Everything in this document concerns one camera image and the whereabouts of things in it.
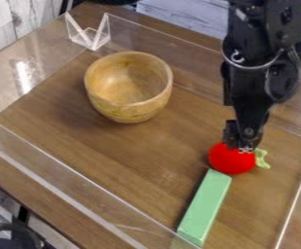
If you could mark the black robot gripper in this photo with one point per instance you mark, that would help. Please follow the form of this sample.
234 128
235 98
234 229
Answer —
256 85

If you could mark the red felt strawberry toy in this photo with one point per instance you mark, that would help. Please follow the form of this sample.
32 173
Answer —
230 161

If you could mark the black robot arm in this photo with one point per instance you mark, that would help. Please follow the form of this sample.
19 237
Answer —
262 27

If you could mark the green rectangular block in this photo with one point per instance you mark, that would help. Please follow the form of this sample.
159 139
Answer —
204 207

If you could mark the wooden bowl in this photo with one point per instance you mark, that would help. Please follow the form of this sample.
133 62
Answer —
129 86

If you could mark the black table clamp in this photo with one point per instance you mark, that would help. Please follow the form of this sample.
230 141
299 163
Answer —
25 233

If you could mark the clear acrylic tray wall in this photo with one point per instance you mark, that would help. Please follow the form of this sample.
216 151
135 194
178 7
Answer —
80 208

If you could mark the clear acrylic corner bracket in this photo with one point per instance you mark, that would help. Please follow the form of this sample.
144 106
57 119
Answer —
89 37

